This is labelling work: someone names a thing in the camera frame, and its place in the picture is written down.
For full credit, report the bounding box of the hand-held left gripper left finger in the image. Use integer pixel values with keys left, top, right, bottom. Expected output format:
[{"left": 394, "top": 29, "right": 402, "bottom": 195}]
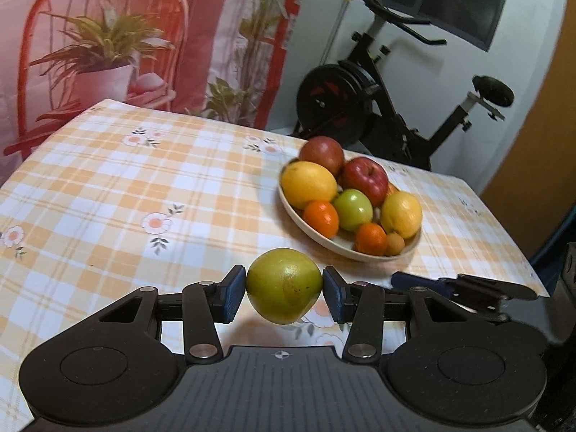
[{"left": 99, "top": 265, "right": 247, "bottom": 364}]

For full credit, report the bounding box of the dark blue curtain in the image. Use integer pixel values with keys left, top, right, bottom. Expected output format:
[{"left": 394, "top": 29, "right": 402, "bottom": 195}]
[{"left": 528, "top": 207, "right": 576, "bottom": 289}]

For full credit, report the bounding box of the dark window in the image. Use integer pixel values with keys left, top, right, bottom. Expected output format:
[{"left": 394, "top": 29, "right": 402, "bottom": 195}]
[{"left": 310, "top": 0, "right": 516, "bottom": 52}]

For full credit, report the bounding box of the yellow lemon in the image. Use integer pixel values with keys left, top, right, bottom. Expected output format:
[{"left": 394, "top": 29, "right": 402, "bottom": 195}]
[
  {"left": 381, "top": 191, "right": 423, "bottom": 240},
  {"left": 280, "top": 162, "right": 338, "bottom": 210}
]

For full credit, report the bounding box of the beige round plate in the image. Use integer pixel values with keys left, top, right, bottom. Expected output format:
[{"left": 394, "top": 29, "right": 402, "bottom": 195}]
[{"left": 277, "top": 157, "right": 422, "bottom": 263}]

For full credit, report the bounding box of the printed wall backdrop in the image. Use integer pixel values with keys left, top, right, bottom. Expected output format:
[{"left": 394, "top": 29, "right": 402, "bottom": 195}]
[{"left": 0, "top": 0, "right": 316, "bottom": 158}]

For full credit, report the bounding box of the wooden door panel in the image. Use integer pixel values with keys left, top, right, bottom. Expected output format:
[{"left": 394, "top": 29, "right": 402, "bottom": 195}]
[{"left": 479, "top": 22, "right": 576, "bottom": 257}]

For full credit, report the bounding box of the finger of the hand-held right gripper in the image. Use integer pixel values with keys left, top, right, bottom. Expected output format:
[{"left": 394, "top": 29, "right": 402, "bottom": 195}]
[{"left": 391, "top": 271, "right": 538, "bottom": 313}]

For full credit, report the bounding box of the dull red apple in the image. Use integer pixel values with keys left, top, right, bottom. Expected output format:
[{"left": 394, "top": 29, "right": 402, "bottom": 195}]
[{"left": 299, "top": 136, "right": 345, "bottom": 176}]

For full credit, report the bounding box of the green jujube with brown blotch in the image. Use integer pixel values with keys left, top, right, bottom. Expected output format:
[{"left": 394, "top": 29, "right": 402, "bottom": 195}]
[{"left": 246, "top": 248, "right": 324, "bottom": 325}]

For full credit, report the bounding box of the green jujube fruit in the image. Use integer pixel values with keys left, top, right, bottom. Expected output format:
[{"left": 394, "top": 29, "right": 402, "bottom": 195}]
[{"left": 332, "top": 188, "right": 374, "bottom": 232}]

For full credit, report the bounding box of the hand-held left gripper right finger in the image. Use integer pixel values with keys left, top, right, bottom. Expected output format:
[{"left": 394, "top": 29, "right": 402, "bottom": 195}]
[{"left": 323, "top": 266, "right": 484, "bottom": 364}]

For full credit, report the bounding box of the black exercise bike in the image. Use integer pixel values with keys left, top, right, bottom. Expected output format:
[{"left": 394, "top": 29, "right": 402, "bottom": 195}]
[{"left": 292, "top": 0, "right": 515, "bottom": 172}]

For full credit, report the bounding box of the yellow checked floral tablecloth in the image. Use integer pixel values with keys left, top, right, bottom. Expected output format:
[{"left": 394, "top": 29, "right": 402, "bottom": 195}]
[{"left": 0, "top": 98, "right": 550, "bottom": 428}]

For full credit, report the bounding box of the thin metal pole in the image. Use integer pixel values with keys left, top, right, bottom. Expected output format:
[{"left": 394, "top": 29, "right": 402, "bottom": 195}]
[{"left": 330, "top": 0, "right": 354, "bottom": 61}]

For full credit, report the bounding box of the shiny red apple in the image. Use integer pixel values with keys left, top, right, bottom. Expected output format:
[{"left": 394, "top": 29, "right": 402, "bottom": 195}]
[{"left": 338, "top": 157, "right": 389, "bottom": 208}]

